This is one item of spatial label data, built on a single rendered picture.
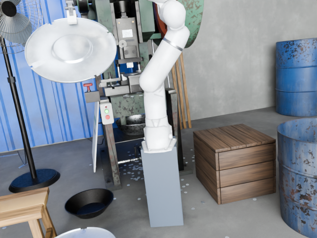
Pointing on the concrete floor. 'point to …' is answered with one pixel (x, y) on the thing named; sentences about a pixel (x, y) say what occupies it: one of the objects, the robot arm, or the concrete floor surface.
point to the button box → (105, 117)
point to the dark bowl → (89, 203)
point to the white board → (95, 133)
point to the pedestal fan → (7, 4)
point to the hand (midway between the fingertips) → (72, 18)
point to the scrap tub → (298, 174)
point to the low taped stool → (28, 211)
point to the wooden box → (235, 162)
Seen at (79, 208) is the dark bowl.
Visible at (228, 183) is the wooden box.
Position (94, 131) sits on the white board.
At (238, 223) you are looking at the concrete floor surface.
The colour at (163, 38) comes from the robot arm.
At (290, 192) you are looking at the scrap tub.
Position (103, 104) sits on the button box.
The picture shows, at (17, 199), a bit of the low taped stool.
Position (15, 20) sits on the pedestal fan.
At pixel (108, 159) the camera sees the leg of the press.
